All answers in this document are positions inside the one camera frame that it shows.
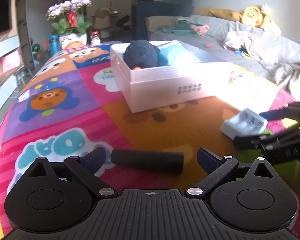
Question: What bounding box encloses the white battery charger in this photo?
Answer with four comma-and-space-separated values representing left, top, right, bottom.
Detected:
221, 108, 268, 140

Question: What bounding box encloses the black cylinder handle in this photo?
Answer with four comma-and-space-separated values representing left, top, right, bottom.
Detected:
111, 149, 184, 174

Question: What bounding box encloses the black plush toy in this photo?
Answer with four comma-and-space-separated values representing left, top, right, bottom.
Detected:
122, 40, 168, 70

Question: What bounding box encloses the blue white mask package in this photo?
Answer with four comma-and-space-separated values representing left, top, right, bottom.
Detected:
158, 41, 201, 66

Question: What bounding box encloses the beige blanket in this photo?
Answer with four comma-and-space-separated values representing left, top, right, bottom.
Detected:
259, 60, 300, 101

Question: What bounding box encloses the colourful cartoon play mat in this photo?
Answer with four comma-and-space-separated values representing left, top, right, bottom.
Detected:
0, 45, 300, 239

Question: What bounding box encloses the pink cardboard box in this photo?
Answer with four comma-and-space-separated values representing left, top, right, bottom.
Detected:
110, 42, 280, 113

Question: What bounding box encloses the yellow green plush toy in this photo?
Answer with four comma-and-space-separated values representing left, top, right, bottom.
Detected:
260, 4, 281, 35

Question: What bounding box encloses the orange duck plush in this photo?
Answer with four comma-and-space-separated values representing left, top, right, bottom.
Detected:
240, 6, 263, 27

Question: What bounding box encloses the grey sofa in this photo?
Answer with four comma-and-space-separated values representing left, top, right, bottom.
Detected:
144, 14, 300, 91

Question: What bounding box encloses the yellow pillow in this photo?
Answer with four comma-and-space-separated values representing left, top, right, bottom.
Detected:
193, 8, 242, 21

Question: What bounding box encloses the orange bowl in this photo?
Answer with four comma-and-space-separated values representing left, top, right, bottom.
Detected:
64, 41, 84, 49

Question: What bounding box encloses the blue water bottle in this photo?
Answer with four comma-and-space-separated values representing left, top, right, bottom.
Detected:
49, 34, 60, 56

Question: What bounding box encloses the red lid candy jar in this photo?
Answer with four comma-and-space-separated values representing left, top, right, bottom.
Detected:
90, 30, 101, 46

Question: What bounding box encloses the pink bag on shelf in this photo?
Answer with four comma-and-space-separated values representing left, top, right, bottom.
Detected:
1, 49, 23, 73

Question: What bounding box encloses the green cloth on sofa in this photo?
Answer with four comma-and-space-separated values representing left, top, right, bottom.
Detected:
158, 18, 210, 37

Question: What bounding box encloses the dining chair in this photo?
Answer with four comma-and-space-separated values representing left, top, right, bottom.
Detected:
93, 8, 111, 39

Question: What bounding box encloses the pink orchid flower pot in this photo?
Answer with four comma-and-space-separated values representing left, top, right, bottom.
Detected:
45, 0, 93, 50

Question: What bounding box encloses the fish tank on cabinet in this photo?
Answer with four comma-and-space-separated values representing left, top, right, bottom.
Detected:
131, 0, 193, 40

